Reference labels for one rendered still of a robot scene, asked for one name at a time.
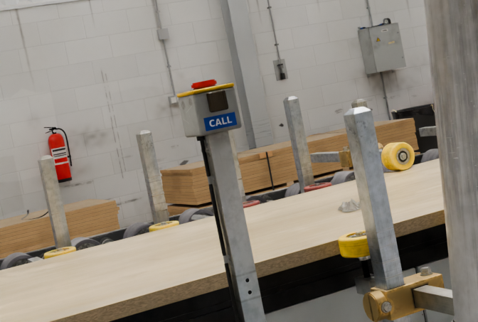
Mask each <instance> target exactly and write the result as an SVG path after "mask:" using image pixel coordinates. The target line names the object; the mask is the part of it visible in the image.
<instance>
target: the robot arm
mask: <svg viewBox="0 0 478 322"><path fill-rule="evenodd" d="M423 1H424V8H425V22H426V30H427V44H428V51H429V59H430V73H431V80H432V95H433V102H434V110H435V124H436V132H437V145H438V153H439V161H440V175H441V182H442V197H443V204H444V211H445V226H446V233H447V247H448V255H449V263H450V276H451V284H452V298H453V306H454V313H455V317H454V319H453V321H452V322H478V0H423Z"/></svg>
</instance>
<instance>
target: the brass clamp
mask: <svg viewBox="0 0 478 322"><path fill-rule="evenodd" d="M420 274H421V273H418V274H414V275H411V276H409V277H405V278H403V279H404V285H401V286H397V287H395V288H392V289H388V290H387V289H381V288H377V287H376V286H375V287H373V288H371V291H370V292H368V293H365V294H364V297H363V307H364V310H365V312H366V315H367V316H368V317H369V318H370V319H371V320H372V321H373V322H374V321H375V322H378V321H382V320H384V319H387V320H390V321H393V320H396V319H398V318H402V317H404V316H408V315H410V314H413V313H417V312H419V311H423V310H425V309H424V308H418V307H415V301H414V296H413V289H416V288H419V287H422V286H425V285H428V286H435V287H440V288H443V289H444V288H445V287H444V282H443V278H442V275H441V274H438V273H432V274H431V275H429V276H421V275H420Z"/></svg>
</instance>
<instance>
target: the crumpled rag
mask: <svg viewBox="0 0 478 322"><path fill-rule="evenodd" d="M359 208H361V204H360V202H356V201H355V200H353V199H351V201H349V202H347V201H346V202H344V201H343V202H342V204H341V205H340V206H339V209H338V210H342V212H343V213H344V212H346V213H347V212H348V211H349V212H350V211H354V210H355V211H357V210H358V209H359Z"/></svg>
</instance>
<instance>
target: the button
mask: <svg viewBox="0 0 478 322"><path fill-rule="evenodd" d="M216 84H217V81H216V80H215V79H213V80H206V81H202V82H195V83H192V86H191V89H194V90H195V89H200V88H204V87H211V86H215V85H216Z"/></svg>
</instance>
